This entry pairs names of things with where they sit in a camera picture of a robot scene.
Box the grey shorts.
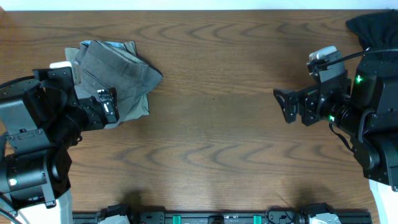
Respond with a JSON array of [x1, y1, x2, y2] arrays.
[[73, 39, 164, 129]]

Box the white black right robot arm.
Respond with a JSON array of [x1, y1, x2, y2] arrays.
[[273, 60, 397, 223]]

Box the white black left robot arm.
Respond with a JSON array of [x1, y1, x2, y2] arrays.
[[1, 85, 119, 223]]

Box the folded khaki shorts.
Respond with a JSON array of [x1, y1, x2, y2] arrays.
[[64, 40, 150, 125]]

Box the black garment pile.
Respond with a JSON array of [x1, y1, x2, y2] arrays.
[[346, 10, 397, 50]]

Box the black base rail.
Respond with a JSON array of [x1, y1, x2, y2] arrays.
[[73, 203, 373, 224]]

